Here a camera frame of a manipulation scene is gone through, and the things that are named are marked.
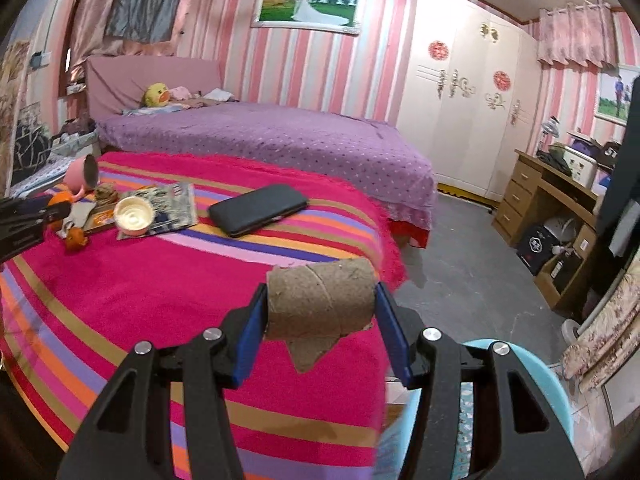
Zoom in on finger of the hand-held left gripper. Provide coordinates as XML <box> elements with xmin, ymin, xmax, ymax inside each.
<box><xmin>0</xmin><ymin>221</ymin><xmax>48</xmax><ymax>262</ymax></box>
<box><xmin>0</xmin><ymin>196</ymin><xmax>52</xmax><ymax>222</ymax></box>

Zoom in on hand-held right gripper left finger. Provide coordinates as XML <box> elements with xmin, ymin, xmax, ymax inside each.
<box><xmin>57</xmin><ymin>284</ymin><xmax>268</xmax><ymax>480</ymax></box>

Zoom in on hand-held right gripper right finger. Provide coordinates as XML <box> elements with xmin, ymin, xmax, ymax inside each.
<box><xmin>375</xmin><ymin>282</ymin><xmax>586</xmax><ymax>480</ymax></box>

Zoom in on tan fabric pouch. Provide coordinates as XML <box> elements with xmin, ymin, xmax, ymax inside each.
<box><xmin>60</xmin><ymin>202</ymin><xmax>117</xmax><ymax>235</ymax></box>

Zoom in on brown cardboard tube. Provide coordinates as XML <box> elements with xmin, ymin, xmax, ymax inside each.
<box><xmin>265</xmin><ymin>256</ymin><xmax>378</xmax><ymax>373</ymax></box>

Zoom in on light blue plastic basket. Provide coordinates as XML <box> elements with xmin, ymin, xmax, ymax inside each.
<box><xmin>380</xmin><ymin>338</ymin><xmax>576</xmax><ymax>480</ymax></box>

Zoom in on small orange toy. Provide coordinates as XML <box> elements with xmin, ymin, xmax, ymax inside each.
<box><xmin>62</xmin><ymin>227</ymin><xmax>91</xmax><ymax>252</ymax></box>

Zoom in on pink cup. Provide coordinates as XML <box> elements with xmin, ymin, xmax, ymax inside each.
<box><xmin>65</xmin><ymin>154</ymin><xmax>103</xmax><ymax>201</ymax></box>

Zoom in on black white patterned bag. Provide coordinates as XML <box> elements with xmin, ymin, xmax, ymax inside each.
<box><xmin>10</xmin><ymin>120</ymin><xmax>51</xmax><ymax>186</ymax></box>

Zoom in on crumpled brown paper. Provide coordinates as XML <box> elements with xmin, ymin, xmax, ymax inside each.
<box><xmin>92</xmin><ymin>183</ymin><xmax>118</xmax><ymax>208</ymax></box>

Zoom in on striped pink blanket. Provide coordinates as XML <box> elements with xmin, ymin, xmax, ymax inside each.
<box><xmin>0</xmin><ymin>151</ymin><xmax>408</xmax><ymax>480</ymax></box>

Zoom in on white round bowl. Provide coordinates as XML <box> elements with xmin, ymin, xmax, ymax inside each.
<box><xmin>114</xmin><ymin>196</ymin><xmax>155</xmax><ymax>241</ymax></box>

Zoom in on black case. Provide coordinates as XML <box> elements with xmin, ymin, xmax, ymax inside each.
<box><xmin>207</xmin><ymin>183</ymin><xmax>309</xmax><ymax>239</ymax></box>

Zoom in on printed magazine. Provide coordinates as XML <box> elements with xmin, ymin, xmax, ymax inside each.
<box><xmin>117</xmin><ymin>182</ymin><xmax>200</xmax><ymax>233</ymax></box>

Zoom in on pink bed headboard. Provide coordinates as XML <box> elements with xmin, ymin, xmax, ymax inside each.
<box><xmin>85</xmin><ymin>55</ymin><xmax>223</xmax><ymax>121</ymax></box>

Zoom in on yellow duck plush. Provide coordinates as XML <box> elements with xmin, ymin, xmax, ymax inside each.
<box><xmin>144</xmin><ymin>83</ymin><xmax>171</xmax><ymax>108</ymax></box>

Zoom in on wooden desk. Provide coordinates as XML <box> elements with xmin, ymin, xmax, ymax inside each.
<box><xmin>492</xmin><ymin>149</ymin><xmax>608</xmax><ymax>311</ymax></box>

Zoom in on purple dotted bedspread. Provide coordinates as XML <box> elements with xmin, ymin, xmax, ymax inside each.
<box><xmin>95</xmin><ymin>102</ymin><xmax>436</xmax><ymax>248</ymax></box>

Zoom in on floral cloth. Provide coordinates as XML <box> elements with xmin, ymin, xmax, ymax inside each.
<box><xmin>560</xmin><ymin>265</ymin><xmax>640</xmax><ymax>393</ymax></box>

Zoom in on white wardrobe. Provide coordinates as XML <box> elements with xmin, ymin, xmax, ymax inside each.
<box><xmin>396</xmin><ymin>0</ymin><xmax>543</xmax><ymax>206</ymax></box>

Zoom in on grey cloth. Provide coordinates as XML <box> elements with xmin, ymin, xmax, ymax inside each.
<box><xmin>104</xmin><ymin>0</ymin><xmax>191</xmax><ymax>43</ymax></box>

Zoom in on white box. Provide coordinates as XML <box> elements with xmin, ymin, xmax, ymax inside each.
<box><xmin>565</xmin><ymin>142</ymin><xmax>598</xmax><ymax>186</ymax></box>

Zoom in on dark hanging clothes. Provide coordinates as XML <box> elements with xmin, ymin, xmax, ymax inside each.
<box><xmin>597</xmin><ymin>75</ymin><xmax>640</xmax><ymax>271</ymax></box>

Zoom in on small framed photo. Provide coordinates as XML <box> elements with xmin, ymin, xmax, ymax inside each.
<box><xmin>594</xmin><ymin>64</ymin><xmax>640</xmax><ymax>127</ymax></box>

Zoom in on framed wedding photo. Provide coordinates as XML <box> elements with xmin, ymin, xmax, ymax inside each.
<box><xmin>250</xmin><ymin>0</ymin><xmax>368</xmax><ymax>37</ymax></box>

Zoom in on pink valance curtain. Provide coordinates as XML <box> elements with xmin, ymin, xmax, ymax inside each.
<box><xmin>537</xmin><ymin>0</ymin><xmax>631</xmax><ymax>68</ymax></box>

